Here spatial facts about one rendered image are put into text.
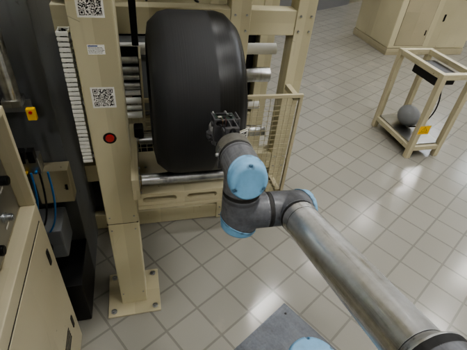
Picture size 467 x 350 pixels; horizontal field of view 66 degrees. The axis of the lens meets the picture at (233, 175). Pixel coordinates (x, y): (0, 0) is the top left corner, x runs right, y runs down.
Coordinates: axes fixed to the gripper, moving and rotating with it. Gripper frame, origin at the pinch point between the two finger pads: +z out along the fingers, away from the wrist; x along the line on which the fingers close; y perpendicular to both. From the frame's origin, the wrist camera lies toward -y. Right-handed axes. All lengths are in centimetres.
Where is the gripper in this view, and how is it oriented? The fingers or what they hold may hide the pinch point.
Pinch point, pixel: (216, 123)
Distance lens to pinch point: 111.5
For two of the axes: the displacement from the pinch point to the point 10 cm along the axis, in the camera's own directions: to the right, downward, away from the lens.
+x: -9.7, 0.8, -2.3
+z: -2.4, -5.2, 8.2
